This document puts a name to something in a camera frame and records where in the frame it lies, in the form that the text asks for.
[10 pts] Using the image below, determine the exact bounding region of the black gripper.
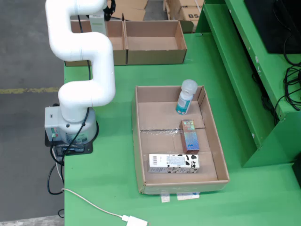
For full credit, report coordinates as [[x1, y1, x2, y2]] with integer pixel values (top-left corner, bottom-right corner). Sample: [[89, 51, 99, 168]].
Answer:
[[103, 0, 117, 21]]

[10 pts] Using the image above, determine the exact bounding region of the tall white carton box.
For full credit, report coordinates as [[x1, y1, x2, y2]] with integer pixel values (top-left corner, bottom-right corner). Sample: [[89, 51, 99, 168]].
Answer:
[[89, 14, 106, 36]]

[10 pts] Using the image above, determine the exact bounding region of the white cow print carton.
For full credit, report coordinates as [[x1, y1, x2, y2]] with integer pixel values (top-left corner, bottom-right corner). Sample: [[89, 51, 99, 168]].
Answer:
[[148, 153, 200, 174]]

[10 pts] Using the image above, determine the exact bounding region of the open empty cardboard carton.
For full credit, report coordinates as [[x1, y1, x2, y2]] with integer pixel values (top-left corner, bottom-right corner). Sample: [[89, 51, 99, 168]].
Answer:
[[110, 0, 148, 22]]

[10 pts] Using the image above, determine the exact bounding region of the open brown cardboard box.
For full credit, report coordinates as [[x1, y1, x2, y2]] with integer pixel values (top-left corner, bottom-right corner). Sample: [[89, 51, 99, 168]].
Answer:
[[64, 20, 129, 67], [121, 13, 194, 65]]

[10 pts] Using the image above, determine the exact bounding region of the pink holographic product box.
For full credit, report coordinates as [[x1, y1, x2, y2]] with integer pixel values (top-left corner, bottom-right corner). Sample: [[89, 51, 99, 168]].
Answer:
[[179, 119, 200, 155]]

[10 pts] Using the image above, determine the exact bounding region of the shallow cardboard tray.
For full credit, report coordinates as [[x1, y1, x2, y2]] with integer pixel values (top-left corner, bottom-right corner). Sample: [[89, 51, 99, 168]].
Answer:
[[131, 85, 230, 195]]

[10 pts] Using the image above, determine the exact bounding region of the shipping carton BS print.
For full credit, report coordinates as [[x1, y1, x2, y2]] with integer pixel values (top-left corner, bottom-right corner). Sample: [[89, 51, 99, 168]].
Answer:
[[179, 0, 205, 22]]

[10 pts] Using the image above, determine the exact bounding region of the white bottle teal label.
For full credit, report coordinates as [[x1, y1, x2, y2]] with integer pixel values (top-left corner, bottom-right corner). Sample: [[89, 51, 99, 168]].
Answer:
[[175, 79, 198, 116]]

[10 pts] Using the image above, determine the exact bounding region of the green metal shelf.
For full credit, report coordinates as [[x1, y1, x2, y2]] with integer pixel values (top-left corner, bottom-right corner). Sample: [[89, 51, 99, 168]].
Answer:
[[195, 0, 301, 169]]

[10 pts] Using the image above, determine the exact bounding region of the black monitor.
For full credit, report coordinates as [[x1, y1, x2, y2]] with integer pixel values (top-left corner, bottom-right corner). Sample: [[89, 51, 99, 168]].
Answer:
[[243, 0, 301, 54]]

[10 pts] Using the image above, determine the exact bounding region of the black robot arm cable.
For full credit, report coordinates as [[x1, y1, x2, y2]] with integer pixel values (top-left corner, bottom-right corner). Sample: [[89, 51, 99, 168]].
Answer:
[[63, 14, 93, 153]]

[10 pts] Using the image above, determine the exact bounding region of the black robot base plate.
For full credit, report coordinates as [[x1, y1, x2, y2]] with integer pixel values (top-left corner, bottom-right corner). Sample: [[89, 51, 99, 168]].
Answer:
[[44, 130, 94, 156]]

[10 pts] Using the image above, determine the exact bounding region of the white cable with adapter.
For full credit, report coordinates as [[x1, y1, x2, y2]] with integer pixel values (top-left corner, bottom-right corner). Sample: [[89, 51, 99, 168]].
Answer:
[[61, 187, 149, 226]]

